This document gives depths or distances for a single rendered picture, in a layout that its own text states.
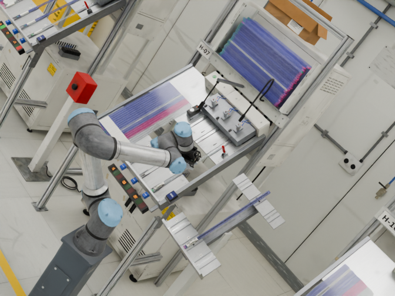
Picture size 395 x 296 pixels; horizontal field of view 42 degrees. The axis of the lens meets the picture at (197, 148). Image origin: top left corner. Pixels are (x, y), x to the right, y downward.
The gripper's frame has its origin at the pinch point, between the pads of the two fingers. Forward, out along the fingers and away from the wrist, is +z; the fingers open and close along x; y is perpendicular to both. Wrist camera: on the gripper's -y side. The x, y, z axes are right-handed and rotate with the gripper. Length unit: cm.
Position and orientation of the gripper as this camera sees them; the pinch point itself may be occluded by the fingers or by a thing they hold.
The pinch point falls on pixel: (187, 165)
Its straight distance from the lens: 259.1
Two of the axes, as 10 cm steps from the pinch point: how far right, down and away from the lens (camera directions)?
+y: 8.3, 4.1, -3.7
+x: 5.4, -7.3, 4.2
